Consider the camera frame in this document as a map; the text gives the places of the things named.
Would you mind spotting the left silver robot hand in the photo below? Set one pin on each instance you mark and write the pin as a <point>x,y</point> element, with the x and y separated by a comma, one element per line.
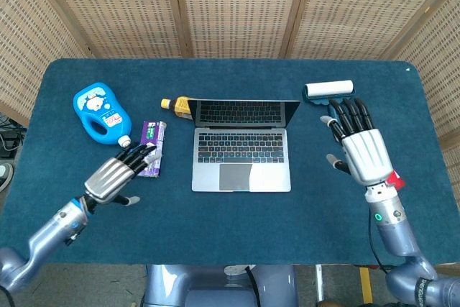
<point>108,179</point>

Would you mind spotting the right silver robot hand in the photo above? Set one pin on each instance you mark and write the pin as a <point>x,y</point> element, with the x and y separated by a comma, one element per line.
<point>366,152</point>

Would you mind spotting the silver laptop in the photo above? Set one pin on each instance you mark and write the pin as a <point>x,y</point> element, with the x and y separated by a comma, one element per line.
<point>240,149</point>

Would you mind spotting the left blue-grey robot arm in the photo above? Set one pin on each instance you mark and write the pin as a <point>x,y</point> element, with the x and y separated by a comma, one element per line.
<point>54,226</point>

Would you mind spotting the red juice bottle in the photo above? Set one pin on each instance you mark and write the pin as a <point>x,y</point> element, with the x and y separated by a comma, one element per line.
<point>396,179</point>

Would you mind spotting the purple toothpaste box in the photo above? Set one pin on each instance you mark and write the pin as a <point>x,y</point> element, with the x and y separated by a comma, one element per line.
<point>154,132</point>

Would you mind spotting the teal lint roller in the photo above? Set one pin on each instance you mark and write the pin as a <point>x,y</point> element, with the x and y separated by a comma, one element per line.
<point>328,89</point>

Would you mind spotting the blue detergent bottle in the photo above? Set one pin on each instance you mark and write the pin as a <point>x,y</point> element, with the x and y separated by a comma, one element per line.
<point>90,105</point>

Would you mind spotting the yellow-label tea bottle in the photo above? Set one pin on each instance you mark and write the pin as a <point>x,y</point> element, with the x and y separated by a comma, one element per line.
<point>179,105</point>

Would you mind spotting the metal table leg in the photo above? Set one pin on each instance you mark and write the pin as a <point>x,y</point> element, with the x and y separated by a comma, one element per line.
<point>319,285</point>

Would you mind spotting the blue-grey robot torso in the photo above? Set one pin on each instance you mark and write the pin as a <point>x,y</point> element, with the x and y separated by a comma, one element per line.
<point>201,289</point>

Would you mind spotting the dark blue table mat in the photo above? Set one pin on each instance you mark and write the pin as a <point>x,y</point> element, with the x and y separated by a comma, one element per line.
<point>230,77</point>

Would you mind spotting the woven wooden folding screen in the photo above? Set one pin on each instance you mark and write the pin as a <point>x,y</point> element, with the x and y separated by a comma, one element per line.
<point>237,5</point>

